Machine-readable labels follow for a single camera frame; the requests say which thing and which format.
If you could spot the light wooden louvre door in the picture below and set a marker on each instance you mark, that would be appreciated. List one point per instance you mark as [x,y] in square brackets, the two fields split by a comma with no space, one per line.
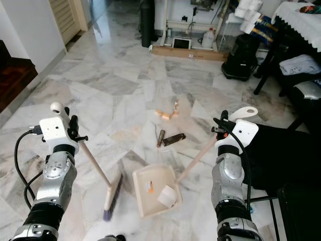
[65,17]

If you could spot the white crumpled paper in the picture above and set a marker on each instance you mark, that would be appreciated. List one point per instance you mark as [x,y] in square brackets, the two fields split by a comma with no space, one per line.
[167,196]

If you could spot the dark wooden staircase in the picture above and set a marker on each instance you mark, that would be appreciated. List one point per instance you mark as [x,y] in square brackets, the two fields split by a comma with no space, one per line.
[15,78]

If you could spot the clear plastic jug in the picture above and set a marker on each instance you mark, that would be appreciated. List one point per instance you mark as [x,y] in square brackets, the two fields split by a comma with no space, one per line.
[208,39]

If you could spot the long flat cardboard box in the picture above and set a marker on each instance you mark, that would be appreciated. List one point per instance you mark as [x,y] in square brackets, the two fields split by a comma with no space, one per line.
[188,53]

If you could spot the brown cylinder scrap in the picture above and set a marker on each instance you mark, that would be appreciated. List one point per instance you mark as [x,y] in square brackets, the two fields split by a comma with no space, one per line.
[161,138]

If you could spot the small orange scrap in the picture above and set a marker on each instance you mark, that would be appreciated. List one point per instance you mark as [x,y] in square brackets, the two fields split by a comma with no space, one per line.
[151,187]

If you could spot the blue printed box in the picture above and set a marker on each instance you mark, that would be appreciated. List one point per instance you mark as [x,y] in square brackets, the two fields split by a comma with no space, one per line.
[266,30]

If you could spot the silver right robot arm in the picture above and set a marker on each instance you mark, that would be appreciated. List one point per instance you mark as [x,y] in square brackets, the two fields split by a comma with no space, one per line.
[228,175]

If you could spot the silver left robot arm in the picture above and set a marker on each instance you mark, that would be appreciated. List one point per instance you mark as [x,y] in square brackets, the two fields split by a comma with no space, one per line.
[56,173]

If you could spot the tall dark cylinder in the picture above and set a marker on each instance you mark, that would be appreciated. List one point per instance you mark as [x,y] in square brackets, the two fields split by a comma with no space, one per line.
[147,24]

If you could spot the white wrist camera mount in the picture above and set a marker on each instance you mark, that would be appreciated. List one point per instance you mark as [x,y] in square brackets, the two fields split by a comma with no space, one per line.
[52,131]
[243,133]

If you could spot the white shelf unit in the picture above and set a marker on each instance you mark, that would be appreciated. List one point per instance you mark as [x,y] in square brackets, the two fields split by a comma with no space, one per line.
[195,21]

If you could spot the small white-framed screen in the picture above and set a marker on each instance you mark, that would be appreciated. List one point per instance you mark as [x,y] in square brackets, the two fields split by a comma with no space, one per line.
[181,43]

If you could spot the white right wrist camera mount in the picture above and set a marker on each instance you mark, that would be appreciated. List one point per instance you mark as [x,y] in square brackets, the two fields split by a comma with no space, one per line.
[243,133]

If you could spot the dark brown wrapper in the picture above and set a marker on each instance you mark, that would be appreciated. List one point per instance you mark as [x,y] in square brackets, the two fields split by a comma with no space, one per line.
[174,139]

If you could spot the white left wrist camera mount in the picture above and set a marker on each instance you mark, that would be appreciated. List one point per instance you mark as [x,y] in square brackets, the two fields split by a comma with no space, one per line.
[52,131]

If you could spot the white lace tablecloth table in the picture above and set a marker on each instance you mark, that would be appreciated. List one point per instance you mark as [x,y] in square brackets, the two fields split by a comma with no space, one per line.
[298,20]

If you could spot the black dining chair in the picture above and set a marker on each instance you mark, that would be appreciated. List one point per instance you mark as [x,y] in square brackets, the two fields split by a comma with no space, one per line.
[281,83]

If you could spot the folded pale towel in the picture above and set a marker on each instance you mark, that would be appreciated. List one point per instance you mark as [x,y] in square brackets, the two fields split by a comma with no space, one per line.
[300,64]

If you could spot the black bulky floor appliance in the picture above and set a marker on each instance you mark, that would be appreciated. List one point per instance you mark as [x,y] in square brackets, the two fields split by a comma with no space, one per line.
[241,57]

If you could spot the white paper roll pack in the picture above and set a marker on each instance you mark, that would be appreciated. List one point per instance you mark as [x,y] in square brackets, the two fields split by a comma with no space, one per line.
[248,14]

